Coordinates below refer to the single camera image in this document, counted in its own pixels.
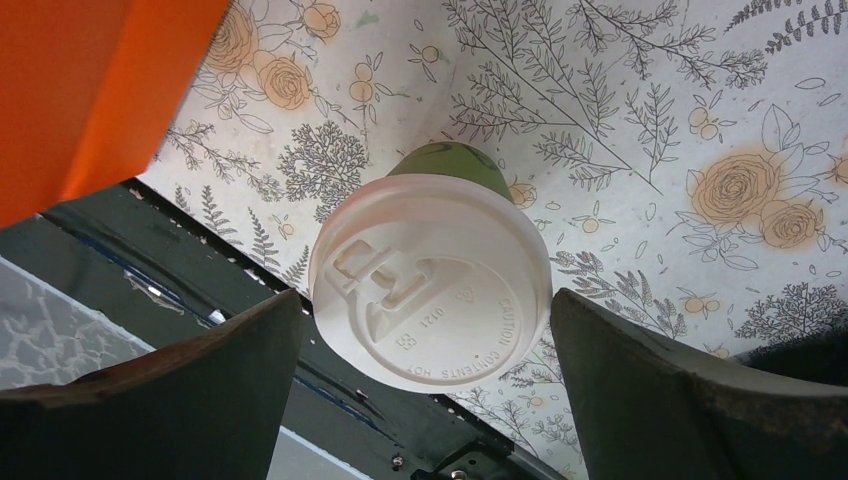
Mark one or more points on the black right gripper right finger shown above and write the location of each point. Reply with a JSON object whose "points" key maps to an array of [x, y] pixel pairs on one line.
{"points": [[649, 407]]}

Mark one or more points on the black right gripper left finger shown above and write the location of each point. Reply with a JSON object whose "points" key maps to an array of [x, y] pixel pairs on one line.
{"points": [[209, 407]]}

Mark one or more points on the white plastic cup lid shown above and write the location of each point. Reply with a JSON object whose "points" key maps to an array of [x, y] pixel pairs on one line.
{"points": [[430, 283]]}

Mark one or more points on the green paper coffee cup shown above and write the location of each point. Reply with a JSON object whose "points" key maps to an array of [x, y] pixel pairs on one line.
{"points": [[455, 159]]}

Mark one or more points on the orange paper bag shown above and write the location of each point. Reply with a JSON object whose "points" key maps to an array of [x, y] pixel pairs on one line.
{"points": [[88, 89]]}

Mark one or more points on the black cloth bundle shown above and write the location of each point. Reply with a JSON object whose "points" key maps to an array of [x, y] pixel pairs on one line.
{"points": [[821, 358]]}

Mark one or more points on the floral patterned table mat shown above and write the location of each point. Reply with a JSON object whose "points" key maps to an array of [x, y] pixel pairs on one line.
{"points": [[684, 160]]}

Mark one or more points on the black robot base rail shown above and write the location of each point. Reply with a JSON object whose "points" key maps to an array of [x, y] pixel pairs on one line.
{"points": [[111, 276]]}

